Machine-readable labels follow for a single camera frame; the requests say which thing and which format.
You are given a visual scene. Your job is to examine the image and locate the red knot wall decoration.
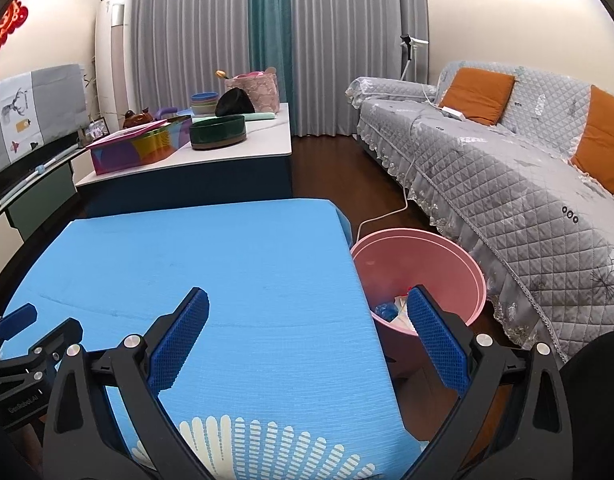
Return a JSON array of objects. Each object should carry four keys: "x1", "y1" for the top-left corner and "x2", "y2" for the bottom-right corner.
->
[{"x1": 0, "y1": 0, "x2": 28, "y2": 86}]

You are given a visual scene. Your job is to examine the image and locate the stack of pastel bowls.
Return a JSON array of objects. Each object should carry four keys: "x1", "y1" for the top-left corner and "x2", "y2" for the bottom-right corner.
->
[{"x1": 190, "y1": 91, "x2": 220, "y2": 116}]

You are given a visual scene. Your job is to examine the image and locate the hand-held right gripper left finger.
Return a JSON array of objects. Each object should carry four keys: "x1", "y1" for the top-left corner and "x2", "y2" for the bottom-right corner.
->
[{"x1": 42, "y1": 287, "x2": 210, "y2": 480}]

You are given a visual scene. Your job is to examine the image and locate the grey quilted sofa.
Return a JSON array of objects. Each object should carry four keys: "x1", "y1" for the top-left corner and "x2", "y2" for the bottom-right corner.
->
[{"x1": 346, "y1": 60, "x2": 614, "y2": 366}]

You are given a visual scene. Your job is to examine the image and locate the black hat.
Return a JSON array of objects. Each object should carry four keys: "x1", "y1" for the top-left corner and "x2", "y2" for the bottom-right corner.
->
[{"x1": 214, "y1": 87, "x2": 256, "y2": 117}]

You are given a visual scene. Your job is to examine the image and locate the grey printed television cover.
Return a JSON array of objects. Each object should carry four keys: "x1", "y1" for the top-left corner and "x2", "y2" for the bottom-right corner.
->
[{"x1": 0, "y1": 63, "x2": 88, "y2": 176}]

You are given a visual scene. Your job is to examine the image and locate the teal curtain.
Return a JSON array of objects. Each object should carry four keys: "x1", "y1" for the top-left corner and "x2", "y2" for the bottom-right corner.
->
[{"x1": 248, "y1": 0, "x2": 294, "y2": 108}]

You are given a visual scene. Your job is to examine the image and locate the white floor lamp stand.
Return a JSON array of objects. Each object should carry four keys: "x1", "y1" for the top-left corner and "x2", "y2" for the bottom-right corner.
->
[{"x1": 399, "y1": 34, "x2": 430, "y2": 81}]

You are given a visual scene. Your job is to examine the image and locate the white stick blue band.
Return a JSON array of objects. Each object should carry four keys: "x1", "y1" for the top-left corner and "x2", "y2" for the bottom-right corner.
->
[{"x1": 0, "y1": 152, "x2": 70, "y2": 211}]

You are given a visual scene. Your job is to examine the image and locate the white top coffee table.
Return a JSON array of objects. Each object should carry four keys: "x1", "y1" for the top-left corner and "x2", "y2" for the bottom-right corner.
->
[{"x1": 74, "y1": 102, "x2": 294, "y2": 218}]

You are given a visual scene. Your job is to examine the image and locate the dark television cabinet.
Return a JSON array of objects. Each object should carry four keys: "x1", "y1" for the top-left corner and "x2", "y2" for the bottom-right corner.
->
[{"x1": 0, "y1": 132, "x2": 108, "y2": 261}]

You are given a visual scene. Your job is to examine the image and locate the grey sheer curtain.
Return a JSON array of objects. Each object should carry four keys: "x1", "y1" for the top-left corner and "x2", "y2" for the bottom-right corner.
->
[
  {"x1": 120, "y1": 0, "x2": 253, "y2": 111},
  {"x1": 287, "y1": 0, "x2": 430, "y2": 138}
]

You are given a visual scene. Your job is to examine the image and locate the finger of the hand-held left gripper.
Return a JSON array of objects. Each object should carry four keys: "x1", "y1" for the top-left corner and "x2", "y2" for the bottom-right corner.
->
[
  {"x1": 30, "y1": 317, "x2": 84, "y2": 367},
  {"x1": 0, "y1": 304, "x2": 38, "y2": 357}
]

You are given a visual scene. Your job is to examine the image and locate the brown teapot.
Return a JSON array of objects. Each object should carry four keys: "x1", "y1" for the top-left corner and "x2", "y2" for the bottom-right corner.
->
[{"x1": 122, "y1": 107, "x2": 157, "y2": 131}]

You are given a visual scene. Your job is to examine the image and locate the pink lace basket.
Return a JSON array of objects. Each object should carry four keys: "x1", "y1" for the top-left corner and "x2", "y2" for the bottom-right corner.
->
[{"x1": 224, "y1": 66, "x2": 279, "y2": 113}]

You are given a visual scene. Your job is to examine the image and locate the white standing air conditioner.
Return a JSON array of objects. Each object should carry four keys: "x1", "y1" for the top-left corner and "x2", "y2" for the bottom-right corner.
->
[{"x1": 94, "y1": 0, "x2": 137, "y2": 128}]

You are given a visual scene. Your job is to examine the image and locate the person's dark clothed leg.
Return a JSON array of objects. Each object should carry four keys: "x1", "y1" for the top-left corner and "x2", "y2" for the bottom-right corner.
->
[{"x1": 557, "y1": 330, "x2": 614, "y2": 480}]

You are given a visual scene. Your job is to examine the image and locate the white power cable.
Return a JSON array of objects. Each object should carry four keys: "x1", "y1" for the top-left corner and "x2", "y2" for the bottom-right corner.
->
[{"x1": 356, "y1": 85, "x2": 440, "y2": 248}]

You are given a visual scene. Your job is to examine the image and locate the orange cushion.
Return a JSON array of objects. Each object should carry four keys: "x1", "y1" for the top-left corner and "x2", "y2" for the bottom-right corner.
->
[
  {"x1": 569, "y1": 85, "x2": 614, "y2": 206},
  {"x1": 438, "y1": 66, "x2": 516, "y2": 127}
]

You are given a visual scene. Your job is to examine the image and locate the green round tin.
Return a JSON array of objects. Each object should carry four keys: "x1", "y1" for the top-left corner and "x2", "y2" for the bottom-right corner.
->
[{"x1": 189, "y1": 114, "x2": 248, "y2": 152}]

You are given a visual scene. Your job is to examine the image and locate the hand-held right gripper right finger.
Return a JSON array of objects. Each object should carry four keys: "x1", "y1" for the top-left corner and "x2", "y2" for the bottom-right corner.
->
[{"x1": 407, "y1": 284, "x2": 572, "y2": 480}]

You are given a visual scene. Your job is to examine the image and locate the colourful tin box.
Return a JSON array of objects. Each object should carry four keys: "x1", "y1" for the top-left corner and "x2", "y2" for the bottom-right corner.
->
[{"x1": 86, "y1": 115, "x2": 194, "y2": 176}]

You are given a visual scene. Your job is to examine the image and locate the small photo frame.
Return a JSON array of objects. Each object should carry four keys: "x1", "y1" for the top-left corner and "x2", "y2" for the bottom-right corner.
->
[{"x1": 84, "y1": 116, "x2": 109, "y2": 142}]

